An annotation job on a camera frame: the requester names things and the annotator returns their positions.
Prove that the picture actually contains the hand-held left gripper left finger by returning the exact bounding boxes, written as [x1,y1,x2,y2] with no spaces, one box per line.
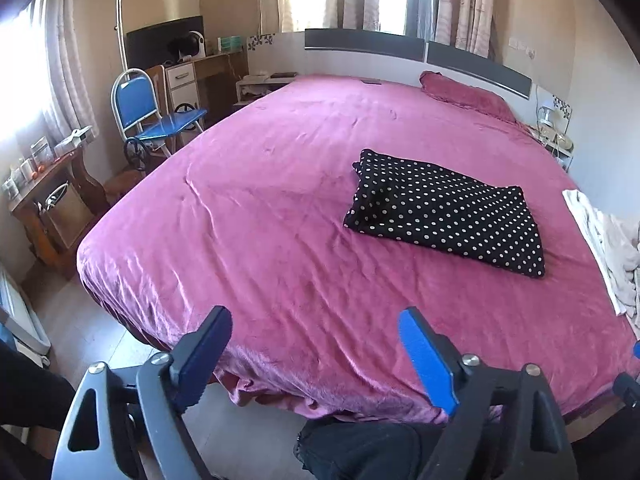
[52,305,233,480]

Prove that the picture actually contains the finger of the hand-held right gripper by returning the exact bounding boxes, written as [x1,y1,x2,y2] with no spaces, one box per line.
[613,372,640,406]

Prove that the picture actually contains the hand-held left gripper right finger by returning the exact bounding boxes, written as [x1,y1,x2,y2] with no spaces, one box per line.
[398,306,581,480]

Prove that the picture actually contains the black polka dot garment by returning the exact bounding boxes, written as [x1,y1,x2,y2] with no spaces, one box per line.
[343,148,547,279]

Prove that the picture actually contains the person's black pants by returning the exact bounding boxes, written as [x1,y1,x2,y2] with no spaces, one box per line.
[295,417,451,480]

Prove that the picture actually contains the white crumpled cloth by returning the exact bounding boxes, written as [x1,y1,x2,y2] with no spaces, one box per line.
[562,188,640,341]

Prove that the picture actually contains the white floor heater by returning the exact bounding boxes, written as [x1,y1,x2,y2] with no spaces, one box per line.
[0,265,52,357]

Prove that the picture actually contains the pink bed blanket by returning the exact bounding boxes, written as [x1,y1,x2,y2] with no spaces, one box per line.
[76,73,640,426]

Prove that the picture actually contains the wooden side table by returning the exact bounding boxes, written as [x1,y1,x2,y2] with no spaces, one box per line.
[7,147,112,281]

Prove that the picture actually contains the black pedal wheel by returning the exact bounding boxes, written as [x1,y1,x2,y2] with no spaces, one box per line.
[123,137,151,177]

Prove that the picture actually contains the pink pillow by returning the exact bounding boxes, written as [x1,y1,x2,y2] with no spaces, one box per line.
[419,70,517,122]

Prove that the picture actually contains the blue folding chair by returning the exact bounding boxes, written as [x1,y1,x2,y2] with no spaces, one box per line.
[110,67,208,162]

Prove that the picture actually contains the white drawer cabinet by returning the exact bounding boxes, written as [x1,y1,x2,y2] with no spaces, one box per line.
[165,64,202,122]

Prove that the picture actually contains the white low shelf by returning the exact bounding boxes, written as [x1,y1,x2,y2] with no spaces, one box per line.
[234,73,299,106]

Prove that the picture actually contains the wooden desk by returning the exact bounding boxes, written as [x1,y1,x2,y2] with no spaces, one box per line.
[160,50,249,121]

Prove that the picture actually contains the white and grey headboard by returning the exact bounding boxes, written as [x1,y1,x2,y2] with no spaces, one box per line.
[247,29,533,103]

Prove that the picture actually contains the sheer side curtain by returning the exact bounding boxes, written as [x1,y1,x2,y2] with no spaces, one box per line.
[42,0,101,147]

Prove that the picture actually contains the black monitor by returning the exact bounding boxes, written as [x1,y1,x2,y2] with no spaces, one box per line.
[125,15,205,67]

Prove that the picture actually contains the white curved pole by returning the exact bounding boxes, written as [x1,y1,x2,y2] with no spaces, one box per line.
[115,0,132,79]

